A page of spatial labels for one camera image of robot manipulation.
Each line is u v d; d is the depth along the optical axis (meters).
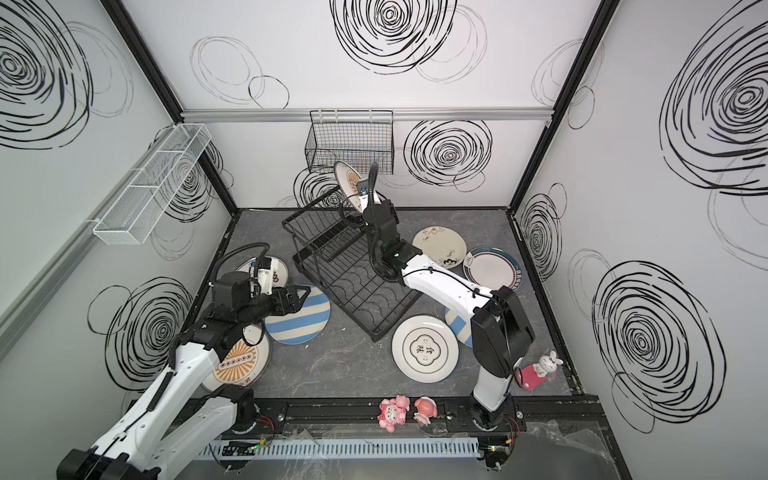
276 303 0.69
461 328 0.89
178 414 0.48
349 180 0.86
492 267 1.02
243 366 0.82
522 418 0.73
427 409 0.73
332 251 0.77
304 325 0.89
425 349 0.85
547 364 0.76
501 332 0.45
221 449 0.70
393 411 0.72
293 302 0.69
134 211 0.73
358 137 0.96
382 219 0.59
